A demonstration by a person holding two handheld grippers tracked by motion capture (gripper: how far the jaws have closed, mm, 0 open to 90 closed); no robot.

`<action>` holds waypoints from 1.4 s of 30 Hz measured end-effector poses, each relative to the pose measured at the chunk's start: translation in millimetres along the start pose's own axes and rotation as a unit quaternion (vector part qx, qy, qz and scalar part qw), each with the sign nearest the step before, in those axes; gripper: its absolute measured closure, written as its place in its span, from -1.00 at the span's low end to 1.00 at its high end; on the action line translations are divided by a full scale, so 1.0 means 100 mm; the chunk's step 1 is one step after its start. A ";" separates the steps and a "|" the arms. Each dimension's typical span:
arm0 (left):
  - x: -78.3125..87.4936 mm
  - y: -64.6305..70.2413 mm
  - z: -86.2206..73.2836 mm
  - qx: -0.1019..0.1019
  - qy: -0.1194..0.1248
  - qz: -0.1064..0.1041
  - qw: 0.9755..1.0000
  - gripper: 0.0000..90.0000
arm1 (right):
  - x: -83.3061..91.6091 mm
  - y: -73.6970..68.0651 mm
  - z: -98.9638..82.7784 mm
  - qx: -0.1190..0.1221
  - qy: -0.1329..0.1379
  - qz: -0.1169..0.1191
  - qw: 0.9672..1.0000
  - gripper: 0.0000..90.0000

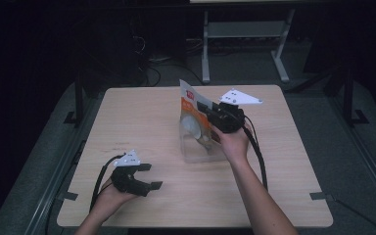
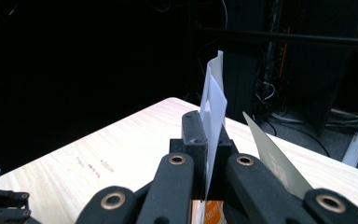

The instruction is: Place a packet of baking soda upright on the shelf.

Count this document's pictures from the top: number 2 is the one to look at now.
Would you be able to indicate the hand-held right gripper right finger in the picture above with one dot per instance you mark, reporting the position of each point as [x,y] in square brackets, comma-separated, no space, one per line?
[225,149]

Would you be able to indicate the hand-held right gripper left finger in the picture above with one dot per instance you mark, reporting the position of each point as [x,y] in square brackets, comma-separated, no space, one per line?
[195,146]

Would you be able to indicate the white and orange snack packet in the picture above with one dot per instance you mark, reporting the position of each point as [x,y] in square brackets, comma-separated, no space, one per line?
[214,102]

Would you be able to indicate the black horizontal metal bar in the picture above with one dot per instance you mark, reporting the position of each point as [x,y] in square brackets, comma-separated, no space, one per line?
[292,38]

